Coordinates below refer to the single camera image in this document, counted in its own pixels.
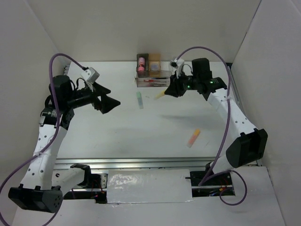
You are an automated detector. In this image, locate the clear stationery organizer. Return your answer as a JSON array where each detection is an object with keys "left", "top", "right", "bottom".
[{"left": 135, "top": 53, "right": 173, "bottom": 88}]

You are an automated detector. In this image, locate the red gel pen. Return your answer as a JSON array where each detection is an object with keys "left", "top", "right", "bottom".
[{"left": 143, "top": 78, "right": 165, "bottom": 82}]

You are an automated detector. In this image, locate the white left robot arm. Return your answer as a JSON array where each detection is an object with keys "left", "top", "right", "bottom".
[{"left": 8, "top": 75, "right": 120, "bottom": 213}]

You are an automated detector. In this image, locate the green highlighter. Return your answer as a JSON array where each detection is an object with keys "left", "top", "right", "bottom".
[{"left": 136, "top": 91, "right": 143, "bottom": 109}]

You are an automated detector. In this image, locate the white foil front panel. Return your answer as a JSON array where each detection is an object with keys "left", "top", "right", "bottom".
[{"left": 107, "top": 169, "right": 193, "bottom": 204}]

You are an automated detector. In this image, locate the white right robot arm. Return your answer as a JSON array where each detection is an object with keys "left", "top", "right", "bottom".
[{"left": 165, "top": 58, "right": 268, "bottom": 185}]

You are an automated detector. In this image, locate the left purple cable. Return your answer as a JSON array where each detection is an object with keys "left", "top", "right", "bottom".
[{"left": 0, "top": 53, "right": 89, "bottom": 226}]

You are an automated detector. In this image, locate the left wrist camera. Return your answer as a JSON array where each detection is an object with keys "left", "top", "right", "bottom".
[{"left": 80, "top": 67, "right": 100, "bottom": 84}]

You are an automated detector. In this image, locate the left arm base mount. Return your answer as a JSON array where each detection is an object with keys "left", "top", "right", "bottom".
[{"left": 70, "top": 163, "right": 108, "bottom": 194}]

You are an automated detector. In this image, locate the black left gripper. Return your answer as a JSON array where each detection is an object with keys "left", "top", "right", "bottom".
[{"left": 67, "top": 81, "right": 121, "bottom": 114}]

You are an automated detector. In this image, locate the pink capped eraser tube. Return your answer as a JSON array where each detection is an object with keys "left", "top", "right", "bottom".
[{"left": 137, "top": 57, "right": 145, "bottom": 72}]

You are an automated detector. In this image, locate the orange highlighter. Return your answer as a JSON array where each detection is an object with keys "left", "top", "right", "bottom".
[{"left": 187, "top": 129, "right": 200, "bottom": 148}]

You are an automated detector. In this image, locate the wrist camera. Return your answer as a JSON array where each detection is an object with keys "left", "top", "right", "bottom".
[
  {"left": 170, "top": 58, "right": 185, "bottom": 77},
  {"left": 80, "top": 67, "right": 100, "bottom": 84}
]

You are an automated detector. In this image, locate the clear paper clip jar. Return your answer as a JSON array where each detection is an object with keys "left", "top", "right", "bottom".
[{"left": 150, "top": 61, "right": 160, "bottom": 72}]

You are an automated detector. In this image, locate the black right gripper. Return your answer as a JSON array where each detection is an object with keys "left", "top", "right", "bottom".
[{"left": 164, "top": 69, "right": 199, "bottom": 97}]

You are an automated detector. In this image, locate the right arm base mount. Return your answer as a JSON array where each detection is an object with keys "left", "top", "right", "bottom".
[{"left": 185, "top": 163, "right": 235, "bottom": 197}]

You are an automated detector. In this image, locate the aluminium table edge rail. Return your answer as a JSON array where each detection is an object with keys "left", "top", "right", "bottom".
[{"left": 54, "top": 157, "right": 214, "bottom": 171}]

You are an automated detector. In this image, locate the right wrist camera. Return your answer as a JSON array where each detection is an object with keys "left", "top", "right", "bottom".
[{"left": 170, "top": 58, "right": 185, "bottom": 77}]

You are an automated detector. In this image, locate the yellow highlighter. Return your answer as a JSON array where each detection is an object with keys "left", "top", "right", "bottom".
[{"left": 154, "top": 91, "right": 165, "bottom": 100}]

